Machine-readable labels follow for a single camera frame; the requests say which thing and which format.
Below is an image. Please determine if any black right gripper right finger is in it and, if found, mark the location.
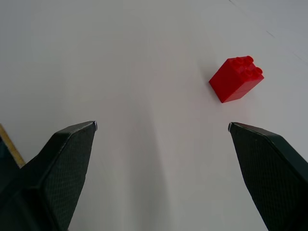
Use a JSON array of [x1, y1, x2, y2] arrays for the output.
[[227, 122, 308, 231]]

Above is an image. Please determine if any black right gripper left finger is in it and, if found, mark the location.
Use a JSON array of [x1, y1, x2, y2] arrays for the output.
[[0, 120, 98, 231]]

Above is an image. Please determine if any red toy brick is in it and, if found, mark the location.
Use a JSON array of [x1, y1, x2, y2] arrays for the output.
[[208, 55, 265, 104]]

